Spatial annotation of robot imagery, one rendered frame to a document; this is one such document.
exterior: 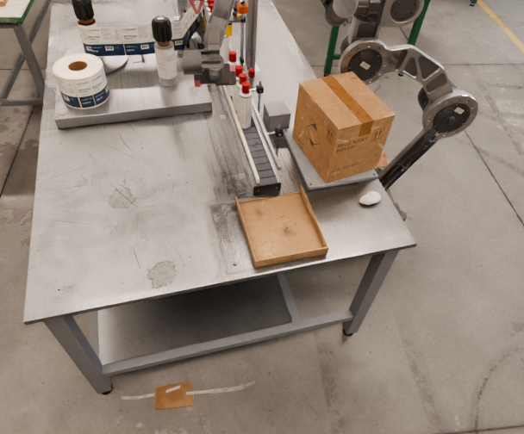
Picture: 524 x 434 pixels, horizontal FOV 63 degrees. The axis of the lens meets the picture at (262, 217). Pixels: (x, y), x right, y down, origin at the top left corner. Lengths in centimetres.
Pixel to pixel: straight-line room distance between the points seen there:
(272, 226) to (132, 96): 93
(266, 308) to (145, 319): 56
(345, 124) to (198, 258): 69
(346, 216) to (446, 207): 148
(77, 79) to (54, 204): 54
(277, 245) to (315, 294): 93
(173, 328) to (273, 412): 59
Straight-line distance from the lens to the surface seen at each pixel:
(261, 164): 171
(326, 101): 165
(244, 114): 181
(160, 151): 185
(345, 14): 148
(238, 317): 204
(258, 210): 160
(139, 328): 206
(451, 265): 275
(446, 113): 214
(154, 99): 205
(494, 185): 336
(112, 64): 231
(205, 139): 189
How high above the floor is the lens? 205
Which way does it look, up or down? 50 degrees down
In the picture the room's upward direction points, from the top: 5 degrees clockwise
